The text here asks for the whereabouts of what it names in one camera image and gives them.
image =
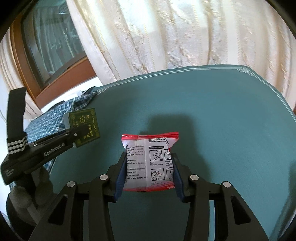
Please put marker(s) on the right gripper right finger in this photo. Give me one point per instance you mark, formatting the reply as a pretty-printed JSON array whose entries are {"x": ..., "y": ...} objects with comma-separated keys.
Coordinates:
[{"x": 234, "y": 220}]

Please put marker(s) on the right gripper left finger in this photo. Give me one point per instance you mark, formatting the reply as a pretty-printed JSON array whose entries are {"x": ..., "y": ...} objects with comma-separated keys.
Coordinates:
[{"x": 63, "y": 220}]

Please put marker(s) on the dark green gold box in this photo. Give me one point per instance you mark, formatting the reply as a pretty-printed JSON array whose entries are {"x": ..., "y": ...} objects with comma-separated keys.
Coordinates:
[{"x": 84, "y": 125}]

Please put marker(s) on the red white sachet packet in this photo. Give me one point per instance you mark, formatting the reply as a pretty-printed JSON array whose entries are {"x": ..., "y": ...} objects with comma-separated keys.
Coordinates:
[{"x": 149, "y": 164}]

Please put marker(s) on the gloved left hand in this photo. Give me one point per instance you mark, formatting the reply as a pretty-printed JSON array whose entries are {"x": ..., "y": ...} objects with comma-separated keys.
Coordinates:
[{"x": 28, "y": 205}]

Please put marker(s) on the blue plaid shirt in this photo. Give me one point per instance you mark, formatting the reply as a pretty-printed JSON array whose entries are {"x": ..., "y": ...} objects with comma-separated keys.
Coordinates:
[{"x": 51, "y": 121}]

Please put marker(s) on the green table mat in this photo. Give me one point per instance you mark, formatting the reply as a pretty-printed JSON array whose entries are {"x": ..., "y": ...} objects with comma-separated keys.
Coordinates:
[{"x": 233, "y": 126}]

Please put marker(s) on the wooden framed window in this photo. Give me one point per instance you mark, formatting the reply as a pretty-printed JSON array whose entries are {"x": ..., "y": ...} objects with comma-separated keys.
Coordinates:
[{"x": 49, "y": 55}]

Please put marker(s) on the cream embroidered curtain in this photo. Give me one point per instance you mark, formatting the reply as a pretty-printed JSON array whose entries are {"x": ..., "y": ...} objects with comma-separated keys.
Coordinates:
[{"x": 123, "y": 39}]

